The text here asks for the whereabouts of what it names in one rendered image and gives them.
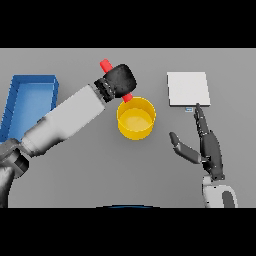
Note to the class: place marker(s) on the yellow bowl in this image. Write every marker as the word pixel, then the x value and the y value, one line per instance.
pixel 136 120

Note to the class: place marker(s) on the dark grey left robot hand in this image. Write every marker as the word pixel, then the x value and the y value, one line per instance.
pixel 118 80

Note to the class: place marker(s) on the pale square measuring scale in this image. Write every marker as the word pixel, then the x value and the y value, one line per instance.
pixel 188 88

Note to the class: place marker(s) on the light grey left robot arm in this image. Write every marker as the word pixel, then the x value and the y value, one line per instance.
pixel 56 125

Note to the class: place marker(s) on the blue tray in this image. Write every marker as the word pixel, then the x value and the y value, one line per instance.
pixel 28 103

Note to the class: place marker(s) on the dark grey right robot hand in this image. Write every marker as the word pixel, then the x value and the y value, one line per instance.
pixel 210 148

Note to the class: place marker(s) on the red beaker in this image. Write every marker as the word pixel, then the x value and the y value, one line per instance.
pixel 106 65

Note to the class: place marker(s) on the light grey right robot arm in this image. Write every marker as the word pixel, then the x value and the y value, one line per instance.
pixel 218 196

